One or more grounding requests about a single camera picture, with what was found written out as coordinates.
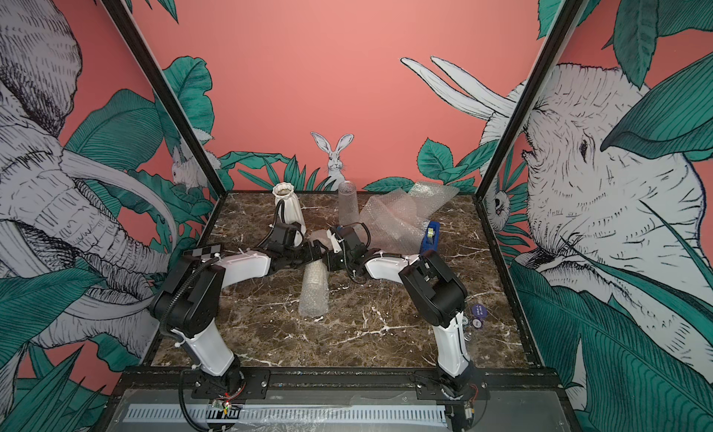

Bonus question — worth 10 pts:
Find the tall white ribbed vase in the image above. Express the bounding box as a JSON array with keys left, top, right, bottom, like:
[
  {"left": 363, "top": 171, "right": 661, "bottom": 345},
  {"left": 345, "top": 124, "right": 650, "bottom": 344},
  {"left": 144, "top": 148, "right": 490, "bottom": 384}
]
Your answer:
[{"left": 272, "top": 183, "right": 306, "bottom": 235}]

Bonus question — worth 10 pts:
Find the bubble wrap sheet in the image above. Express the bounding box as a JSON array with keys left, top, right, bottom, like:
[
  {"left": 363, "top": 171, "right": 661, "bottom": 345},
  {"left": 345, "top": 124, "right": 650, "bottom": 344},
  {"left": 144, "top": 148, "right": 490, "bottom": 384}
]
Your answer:
[{"left": 298, "top": 230, "right": 332, "bottom": 318}]

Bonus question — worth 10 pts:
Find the bubble wrap pile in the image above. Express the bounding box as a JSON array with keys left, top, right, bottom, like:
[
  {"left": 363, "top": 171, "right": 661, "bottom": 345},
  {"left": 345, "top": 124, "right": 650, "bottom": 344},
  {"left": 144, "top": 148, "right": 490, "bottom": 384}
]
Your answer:
[{"left": 359, "top": 181, "right": 460, "bottom": 255}]

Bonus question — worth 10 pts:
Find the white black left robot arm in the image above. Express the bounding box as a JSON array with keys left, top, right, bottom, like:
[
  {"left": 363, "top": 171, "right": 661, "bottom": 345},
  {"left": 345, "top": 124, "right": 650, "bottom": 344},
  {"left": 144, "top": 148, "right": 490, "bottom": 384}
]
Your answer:
[{"left": 150, "top": 200, "right": 328, "bottom": 402}]

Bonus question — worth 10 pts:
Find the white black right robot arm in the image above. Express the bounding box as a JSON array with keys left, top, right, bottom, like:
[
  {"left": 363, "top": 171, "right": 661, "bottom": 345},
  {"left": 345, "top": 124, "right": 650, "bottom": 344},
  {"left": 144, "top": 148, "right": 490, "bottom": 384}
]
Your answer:
[{"left": 324, "top": 225, "right": 476, "bottom": 400}]

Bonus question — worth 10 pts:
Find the clear textured glass vase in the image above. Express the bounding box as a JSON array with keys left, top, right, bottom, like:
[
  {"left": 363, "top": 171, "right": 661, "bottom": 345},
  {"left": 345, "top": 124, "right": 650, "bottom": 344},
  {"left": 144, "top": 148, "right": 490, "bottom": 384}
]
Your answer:
[{"left": 338, "top": 181, "right": 359, "bottom": 226}]

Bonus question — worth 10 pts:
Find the black white checkerboard card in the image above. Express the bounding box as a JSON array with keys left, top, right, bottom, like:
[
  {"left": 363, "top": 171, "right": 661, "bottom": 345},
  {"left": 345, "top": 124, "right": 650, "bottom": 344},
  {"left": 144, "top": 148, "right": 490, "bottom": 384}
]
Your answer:
[{"left": 183, "top": 244, "right": 223, "bottom": 261}]

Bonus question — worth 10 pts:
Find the blue tape dispenser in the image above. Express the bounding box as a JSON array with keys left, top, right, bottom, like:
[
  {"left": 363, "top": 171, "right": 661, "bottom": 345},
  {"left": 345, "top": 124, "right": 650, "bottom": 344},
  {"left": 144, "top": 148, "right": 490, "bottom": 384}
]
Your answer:
[{"left": 420, "top": 220, "right": 441, "bottom": 254}]

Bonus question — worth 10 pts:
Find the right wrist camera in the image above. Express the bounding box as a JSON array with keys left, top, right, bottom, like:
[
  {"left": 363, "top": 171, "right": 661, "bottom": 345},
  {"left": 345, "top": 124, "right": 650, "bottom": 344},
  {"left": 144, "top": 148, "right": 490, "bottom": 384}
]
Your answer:
[{"left": 327, "top": 229, "right": 343, "bottom": 254}]

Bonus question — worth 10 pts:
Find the black front mounting rail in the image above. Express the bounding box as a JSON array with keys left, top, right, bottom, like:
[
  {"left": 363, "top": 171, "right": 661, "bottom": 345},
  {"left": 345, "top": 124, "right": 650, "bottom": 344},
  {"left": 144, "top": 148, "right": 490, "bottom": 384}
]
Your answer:
[{"left": 119, "top": 366, "right": 564, "bottom": 402}]

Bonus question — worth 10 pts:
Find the white slotted cable duct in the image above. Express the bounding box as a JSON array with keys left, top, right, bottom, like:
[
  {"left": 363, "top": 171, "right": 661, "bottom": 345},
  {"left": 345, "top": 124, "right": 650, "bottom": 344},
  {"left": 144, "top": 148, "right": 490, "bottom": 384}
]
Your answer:
[{"left": 121, "top": 403, "right": 449, "bottom": 426}]

